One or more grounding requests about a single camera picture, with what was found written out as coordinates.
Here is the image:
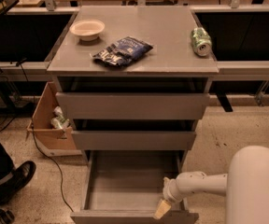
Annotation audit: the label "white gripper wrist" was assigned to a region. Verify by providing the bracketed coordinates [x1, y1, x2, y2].
[153, 177, 182, 219]

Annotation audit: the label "grey bottom drawer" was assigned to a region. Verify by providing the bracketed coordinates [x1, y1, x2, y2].
[71, 150, 198, 224]

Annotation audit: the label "grey drawer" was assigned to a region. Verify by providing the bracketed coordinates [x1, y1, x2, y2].
[56, 77, 209, 120]
[71, 150, 198, 224]
[72, 119, 196, 150]

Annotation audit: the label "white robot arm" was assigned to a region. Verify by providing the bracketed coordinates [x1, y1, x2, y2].
[153, 146, 269, 224]

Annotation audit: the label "grey middle drawer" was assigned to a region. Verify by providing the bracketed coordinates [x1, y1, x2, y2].
[72, 119, 196, 150]

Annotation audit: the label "grey drawer cabinet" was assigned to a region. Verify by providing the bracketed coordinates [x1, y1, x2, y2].
[46, 5, 219, 161]

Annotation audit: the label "grey top drawer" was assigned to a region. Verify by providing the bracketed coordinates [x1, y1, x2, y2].
[56, 77, 209, 120]

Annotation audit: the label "cans in cardboard box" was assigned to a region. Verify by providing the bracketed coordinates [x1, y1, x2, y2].
[50, 106, 70, 131]

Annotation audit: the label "brown cardboard box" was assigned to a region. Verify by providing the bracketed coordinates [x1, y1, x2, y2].
[27, 82, 76, 150]

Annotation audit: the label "black chair caster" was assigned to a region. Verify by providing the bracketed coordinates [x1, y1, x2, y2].
[0, 209, 15, 224]

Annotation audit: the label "blue chip bag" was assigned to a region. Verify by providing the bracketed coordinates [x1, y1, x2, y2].
[92, 36, 153, 67]

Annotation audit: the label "black shoe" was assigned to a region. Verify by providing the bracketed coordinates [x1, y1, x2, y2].
[0, 161, 36, 206]

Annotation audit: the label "green soda can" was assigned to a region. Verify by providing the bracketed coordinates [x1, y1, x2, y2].
[191, 27, 212, 57]

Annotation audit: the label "white paper bowl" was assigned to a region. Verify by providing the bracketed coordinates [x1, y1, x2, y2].
[69, 20, 105, 41]

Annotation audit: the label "black floor cable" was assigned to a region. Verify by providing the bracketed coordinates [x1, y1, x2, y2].
[16, 59, 75, 213]

